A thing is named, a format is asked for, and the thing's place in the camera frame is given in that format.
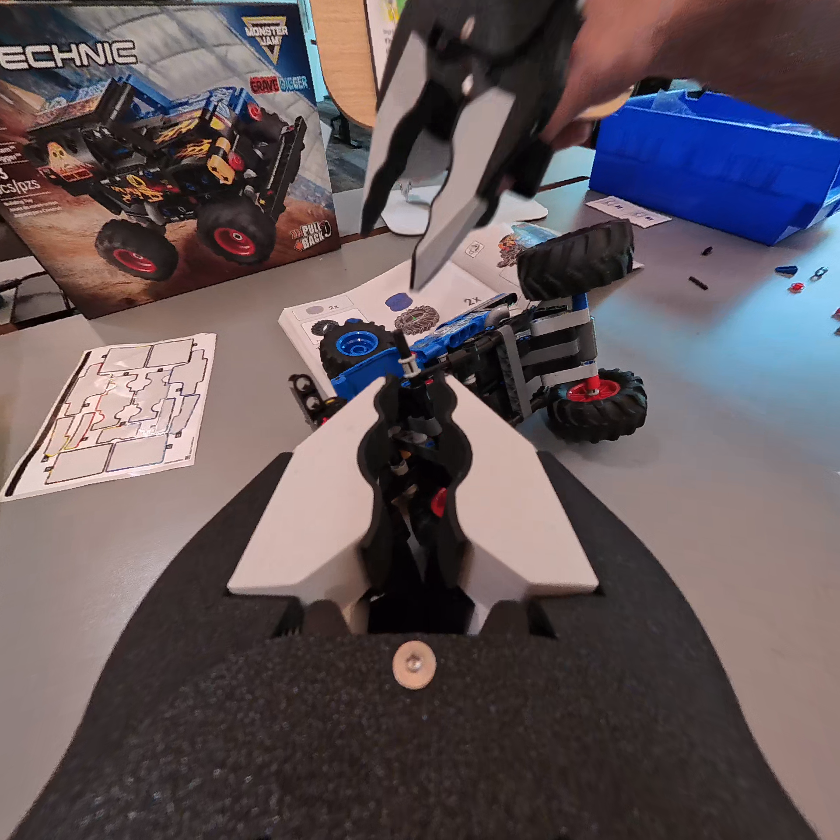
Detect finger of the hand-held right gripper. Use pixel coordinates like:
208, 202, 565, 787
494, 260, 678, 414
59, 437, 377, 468
360, 28, 435, 237
409, 88, 521, 293

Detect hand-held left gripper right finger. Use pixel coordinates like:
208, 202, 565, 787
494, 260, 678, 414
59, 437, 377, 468
438, 375, 600, 632

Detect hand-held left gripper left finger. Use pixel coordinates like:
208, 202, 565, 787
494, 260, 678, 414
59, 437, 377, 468
226, 375, 398, 635

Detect blue lego monster truck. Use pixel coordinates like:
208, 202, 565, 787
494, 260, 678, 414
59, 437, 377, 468
289, 220, 649, 546

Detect person's right forearm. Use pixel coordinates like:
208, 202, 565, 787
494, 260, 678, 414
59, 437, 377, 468
656, 0, 840, 135

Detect lego instruction booklet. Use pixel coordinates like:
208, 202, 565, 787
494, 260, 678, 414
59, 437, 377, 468
277, 220, 645, 383

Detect lego set box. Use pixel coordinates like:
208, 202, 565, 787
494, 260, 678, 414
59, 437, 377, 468
0, 0, 343, 321

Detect scattered small lego pieces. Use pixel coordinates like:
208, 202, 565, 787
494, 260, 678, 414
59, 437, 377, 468
773, 264, 840, 321

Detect person's right hand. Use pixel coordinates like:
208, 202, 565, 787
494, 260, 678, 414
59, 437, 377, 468
540, 0, 665, 151

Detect printed instruction sheet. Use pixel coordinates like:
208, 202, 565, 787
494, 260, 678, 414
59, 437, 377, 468
364, 0, 409, 70

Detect small white card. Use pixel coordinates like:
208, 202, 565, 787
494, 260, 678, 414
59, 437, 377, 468
585, 195, 673, 229

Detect white sticker sheet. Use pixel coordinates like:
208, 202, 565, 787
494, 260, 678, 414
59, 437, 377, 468
0, 332, 218, 504

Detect blue plastic bin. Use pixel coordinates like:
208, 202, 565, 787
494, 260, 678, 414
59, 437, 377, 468
588, 87, 840, 248

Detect clear plastic bag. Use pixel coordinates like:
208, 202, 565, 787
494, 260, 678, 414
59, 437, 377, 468
646, 88, 840, 142

